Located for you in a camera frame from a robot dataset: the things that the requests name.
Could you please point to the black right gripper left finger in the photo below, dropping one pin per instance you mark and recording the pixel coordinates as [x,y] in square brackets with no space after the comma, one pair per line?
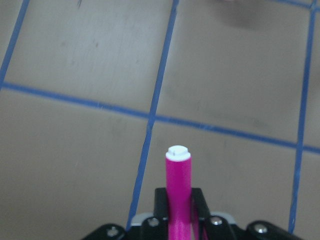
[161,206]

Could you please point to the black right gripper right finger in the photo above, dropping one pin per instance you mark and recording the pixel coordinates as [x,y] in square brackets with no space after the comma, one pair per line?
[199,208]

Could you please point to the pink pen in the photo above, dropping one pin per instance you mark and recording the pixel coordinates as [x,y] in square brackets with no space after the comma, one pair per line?
[178,162]

